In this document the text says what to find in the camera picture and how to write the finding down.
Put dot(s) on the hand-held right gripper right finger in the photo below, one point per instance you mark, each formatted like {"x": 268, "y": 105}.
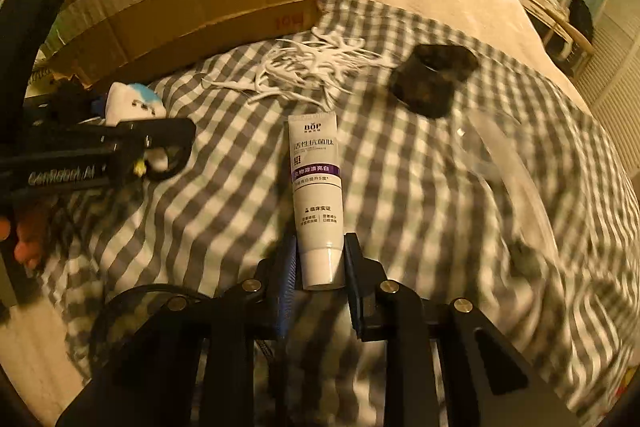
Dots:
{"x": 354, "y": 307}

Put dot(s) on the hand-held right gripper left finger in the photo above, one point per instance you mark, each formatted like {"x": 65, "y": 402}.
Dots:
{"x": 286, "y": 292}

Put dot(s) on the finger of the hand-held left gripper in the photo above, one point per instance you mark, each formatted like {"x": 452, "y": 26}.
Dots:
{"x": 35, "y": 22}
{"x": 155, "y": 139}

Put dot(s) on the white and blue plush toy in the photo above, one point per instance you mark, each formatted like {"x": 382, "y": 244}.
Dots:
{"x": 135, "y": 104}

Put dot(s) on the white toothpaste tube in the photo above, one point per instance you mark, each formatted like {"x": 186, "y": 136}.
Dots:
{"x": 315, "y": 187}

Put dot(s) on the person's left hand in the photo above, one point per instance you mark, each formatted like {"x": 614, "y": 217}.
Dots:
{"x": 27, "y": 252}

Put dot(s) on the pile of white floss picks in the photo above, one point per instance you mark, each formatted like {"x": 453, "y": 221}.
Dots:
{"x": 300, "y": 62}

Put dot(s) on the clear plastic container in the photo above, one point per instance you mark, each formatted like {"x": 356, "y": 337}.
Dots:
{"x": 500, "y": 167}

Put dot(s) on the black case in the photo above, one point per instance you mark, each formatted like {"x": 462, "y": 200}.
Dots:
{"x": 430, "y": 82}

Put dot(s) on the white dressing table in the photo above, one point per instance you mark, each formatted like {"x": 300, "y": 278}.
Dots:
{"x": 555, "y": 14}

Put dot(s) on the white louvred wardrobe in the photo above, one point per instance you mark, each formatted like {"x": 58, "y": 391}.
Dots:
{"x": 615, "y": 57}

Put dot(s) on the black bag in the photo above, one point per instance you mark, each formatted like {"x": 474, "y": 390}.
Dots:
{"x": 580, "y": 17}

